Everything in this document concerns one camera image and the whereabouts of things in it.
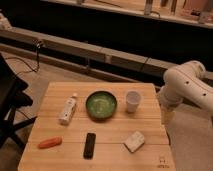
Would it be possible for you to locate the black office chair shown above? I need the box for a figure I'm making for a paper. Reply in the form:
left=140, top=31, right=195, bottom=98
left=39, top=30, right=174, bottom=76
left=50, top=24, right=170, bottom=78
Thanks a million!
left=0, top=53, right=36, bottom=149

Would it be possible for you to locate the white bottle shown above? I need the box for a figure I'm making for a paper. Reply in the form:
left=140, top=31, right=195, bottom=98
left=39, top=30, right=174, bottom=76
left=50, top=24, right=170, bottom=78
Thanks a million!
left=58, top=93, right=77, bottom=125

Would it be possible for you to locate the black cable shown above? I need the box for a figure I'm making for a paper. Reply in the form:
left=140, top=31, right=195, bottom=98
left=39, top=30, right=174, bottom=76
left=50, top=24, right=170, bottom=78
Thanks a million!
left=4, top=40, right=44, bottom=76

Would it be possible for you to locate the white plastic cup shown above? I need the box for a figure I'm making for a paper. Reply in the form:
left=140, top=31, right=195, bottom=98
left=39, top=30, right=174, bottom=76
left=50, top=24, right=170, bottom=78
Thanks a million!
left=126, top=91, right=141, bottom=113

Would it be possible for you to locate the white sponge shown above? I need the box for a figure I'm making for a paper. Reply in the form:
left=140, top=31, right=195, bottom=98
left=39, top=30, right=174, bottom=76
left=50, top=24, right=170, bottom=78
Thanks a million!
left=124, top=131, right=145, bottom=153

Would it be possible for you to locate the orange carrot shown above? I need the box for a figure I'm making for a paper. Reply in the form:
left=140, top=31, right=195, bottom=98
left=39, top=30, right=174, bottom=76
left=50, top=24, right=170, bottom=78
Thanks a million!
left=37, top=137, right=62, bottom=149

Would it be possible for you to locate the green bowl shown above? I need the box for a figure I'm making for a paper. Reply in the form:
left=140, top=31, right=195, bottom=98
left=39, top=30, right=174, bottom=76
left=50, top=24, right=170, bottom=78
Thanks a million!
left=85, top=91, right=117, bottom=120

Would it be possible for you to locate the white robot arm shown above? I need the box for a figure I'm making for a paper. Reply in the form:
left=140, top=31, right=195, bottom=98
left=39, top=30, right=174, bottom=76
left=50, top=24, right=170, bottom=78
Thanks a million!
left=157, top=61, right=213, bottom=125

